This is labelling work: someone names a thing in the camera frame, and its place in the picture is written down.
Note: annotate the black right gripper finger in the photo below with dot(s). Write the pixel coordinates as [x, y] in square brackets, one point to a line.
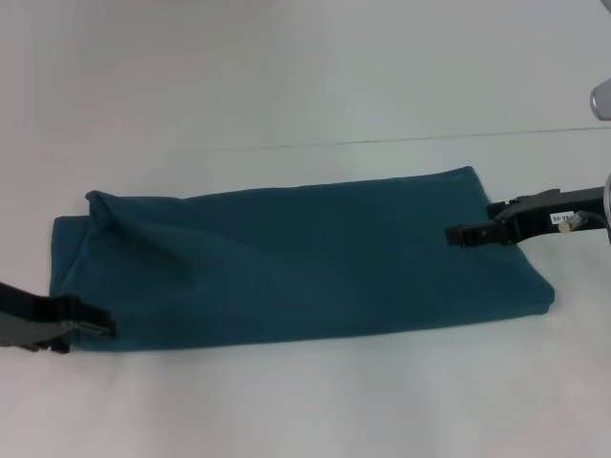
[477, 234]

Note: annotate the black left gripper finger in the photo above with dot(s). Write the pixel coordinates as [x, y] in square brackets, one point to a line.
[93, 322]

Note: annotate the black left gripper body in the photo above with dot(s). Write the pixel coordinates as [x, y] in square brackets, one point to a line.
[28, 319]

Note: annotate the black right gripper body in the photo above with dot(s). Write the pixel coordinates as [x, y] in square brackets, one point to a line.
[554, 214]

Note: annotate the teal blue t-shirt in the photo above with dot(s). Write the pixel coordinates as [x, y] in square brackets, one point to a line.
[220, 267]

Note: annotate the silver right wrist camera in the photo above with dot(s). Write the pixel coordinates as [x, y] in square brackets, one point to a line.
[601, 102]

